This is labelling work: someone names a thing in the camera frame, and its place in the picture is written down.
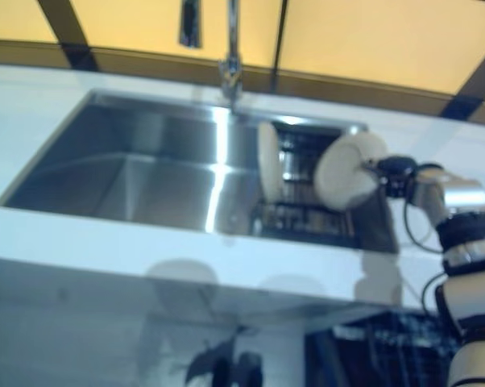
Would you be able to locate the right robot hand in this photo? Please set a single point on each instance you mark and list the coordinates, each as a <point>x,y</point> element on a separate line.
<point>395,175</point>

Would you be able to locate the cream deep plate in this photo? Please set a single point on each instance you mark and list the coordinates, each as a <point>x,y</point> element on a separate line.
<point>343,173</point>

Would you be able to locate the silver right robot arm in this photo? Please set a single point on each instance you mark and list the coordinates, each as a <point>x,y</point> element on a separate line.
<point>464,201</point>

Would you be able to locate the black sink dish rack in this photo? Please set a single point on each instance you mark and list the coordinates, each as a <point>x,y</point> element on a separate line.
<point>303,217</point>

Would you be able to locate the chrome gooseneck faucet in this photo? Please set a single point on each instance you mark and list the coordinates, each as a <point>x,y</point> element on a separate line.
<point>232,60</point>

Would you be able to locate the stainless steel sink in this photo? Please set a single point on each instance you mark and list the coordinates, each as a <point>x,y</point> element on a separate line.
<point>125,173</point>

